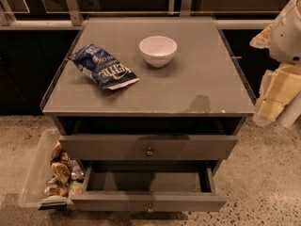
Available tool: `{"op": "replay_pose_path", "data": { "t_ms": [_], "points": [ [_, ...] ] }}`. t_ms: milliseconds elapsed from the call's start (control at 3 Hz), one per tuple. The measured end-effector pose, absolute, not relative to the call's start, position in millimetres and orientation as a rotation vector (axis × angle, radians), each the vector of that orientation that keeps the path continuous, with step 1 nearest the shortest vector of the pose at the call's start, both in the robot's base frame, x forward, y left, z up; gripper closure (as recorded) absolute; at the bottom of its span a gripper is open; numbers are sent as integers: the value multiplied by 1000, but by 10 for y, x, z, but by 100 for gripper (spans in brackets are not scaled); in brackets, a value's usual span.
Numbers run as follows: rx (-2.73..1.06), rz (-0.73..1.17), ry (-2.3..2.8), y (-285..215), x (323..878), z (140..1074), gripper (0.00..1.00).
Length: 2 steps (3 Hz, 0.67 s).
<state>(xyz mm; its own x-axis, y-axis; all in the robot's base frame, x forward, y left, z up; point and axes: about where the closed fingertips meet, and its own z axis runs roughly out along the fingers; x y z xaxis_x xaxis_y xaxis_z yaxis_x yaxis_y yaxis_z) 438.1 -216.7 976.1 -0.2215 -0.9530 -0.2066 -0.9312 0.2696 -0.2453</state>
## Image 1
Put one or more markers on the blue Kettle chip bag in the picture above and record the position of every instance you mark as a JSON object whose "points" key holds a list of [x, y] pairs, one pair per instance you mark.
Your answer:
{"points": [[105, 70]]}

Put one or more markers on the metal railing frame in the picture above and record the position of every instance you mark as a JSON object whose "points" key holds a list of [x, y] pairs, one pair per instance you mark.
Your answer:
{"points": [[73, 14]]}

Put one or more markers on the clear plastic bin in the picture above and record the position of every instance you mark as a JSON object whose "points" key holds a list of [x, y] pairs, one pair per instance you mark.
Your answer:
{"points": [[32, 194]]}

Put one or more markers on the grey drawer cabinet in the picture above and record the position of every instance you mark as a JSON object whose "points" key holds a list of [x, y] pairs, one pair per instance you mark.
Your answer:
{"points": [[199, 92]]}

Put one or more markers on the grey drawer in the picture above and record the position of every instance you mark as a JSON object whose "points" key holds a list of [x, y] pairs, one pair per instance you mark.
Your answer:
{"points": [[149, 190], [143, 147]]}

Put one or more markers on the brown snack packet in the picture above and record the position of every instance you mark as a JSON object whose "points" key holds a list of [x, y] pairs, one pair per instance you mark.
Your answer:
{"points": [[60, 164]]}

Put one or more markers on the green orange snack packet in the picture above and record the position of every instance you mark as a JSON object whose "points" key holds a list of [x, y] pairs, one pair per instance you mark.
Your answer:
{"points": [[75, 188]]}

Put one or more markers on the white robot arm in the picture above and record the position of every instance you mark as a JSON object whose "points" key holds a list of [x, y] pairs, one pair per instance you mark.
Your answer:
{"points": [[283, 36]]}

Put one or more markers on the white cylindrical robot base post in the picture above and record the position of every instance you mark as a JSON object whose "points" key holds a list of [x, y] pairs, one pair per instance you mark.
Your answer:
{"points": [[291, 112]]}

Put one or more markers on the white ceramic bowl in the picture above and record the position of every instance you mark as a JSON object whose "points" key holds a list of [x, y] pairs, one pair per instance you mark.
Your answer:
{"points": [[158, 50]]}

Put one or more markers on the grey top drawer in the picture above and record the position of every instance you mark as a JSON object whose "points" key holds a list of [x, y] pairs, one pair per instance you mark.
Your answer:
{"points": [[143, 147]]}

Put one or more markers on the silver foil snack packet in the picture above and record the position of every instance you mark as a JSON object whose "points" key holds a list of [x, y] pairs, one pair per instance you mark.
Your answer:
{"points": [[76, 172]]}

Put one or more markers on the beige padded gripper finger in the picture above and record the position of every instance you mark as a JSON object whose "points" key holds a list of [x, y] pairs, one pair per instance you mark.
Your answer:
{"points": [[262, 40]]}

